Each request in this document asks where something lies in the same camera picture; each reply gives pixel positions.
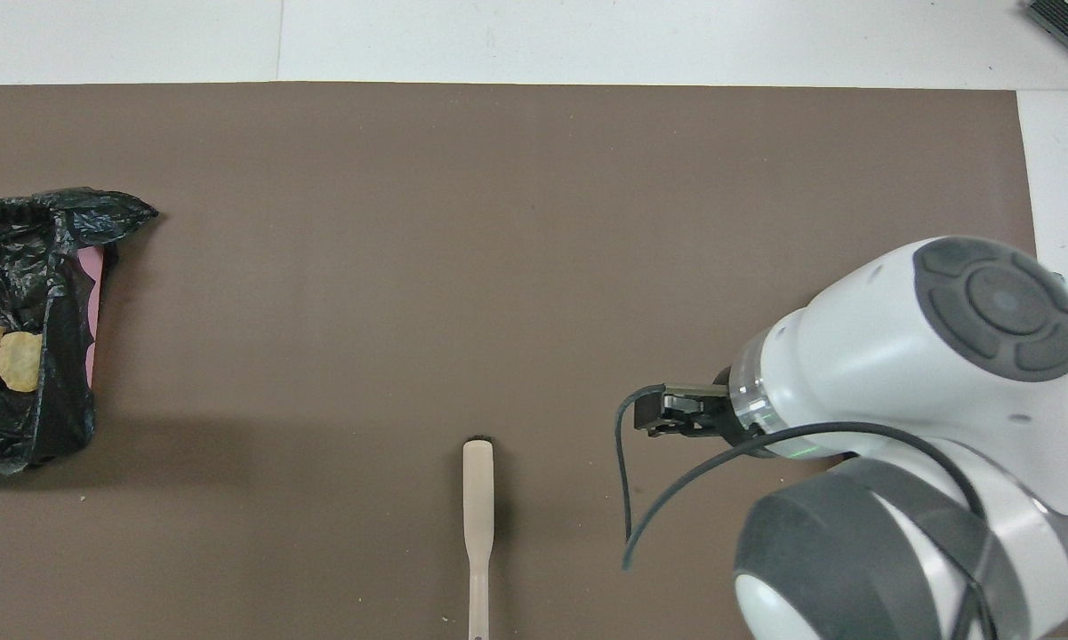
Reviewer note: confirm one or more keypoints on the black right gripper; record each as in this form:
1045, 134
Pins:
698, 411

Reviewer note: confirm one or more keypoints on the beige hand brush black bristles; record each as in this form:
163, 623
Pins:
478, 498

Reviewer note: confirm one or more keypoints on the pale toy dumpling piece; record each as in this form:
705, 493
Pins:
20, 360

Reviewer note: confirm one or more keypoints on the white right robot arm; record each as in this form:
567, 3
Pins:
880, 373

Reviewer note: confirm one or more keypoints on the pink plastic bin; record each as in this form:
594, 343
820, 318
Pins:
92, 293

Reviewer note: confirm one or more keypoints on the black trash bag over pink bin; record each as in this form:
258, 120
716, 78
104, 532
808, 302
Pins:
44, 418

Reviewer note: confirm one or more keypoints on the brown table mat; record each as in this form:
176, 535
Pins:
409, 222

